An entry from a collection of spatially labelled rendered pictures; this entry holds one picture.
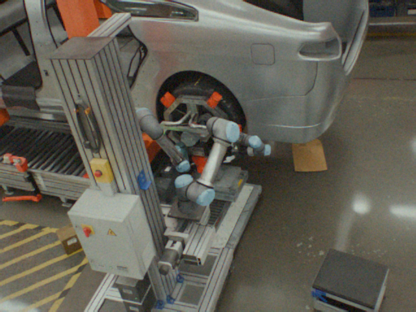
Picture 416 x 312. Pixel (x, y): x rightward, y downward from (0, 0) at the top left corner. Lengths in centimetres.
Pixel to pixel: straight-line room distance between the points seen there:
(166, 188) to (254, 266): 96
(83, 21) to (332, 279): 229
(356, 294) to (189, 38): 205
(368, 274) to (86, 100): 205
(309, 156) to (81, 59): 297
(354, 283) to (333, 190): 132
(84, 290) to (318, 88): 234
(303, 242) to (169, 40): 188
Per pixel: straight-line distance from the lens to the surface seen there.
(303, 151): 469
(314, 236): 384
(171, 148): 306
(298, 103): 334
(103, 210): 249
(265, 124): 351
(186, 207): 291
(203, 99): 349
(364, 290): 311
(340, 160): 460
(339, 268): 320
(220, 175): 411
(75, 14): 313
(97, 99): 223
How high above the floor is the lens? 280
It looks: 36 degrees down
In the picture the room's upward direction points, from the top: 10 degrees counter-clockwise
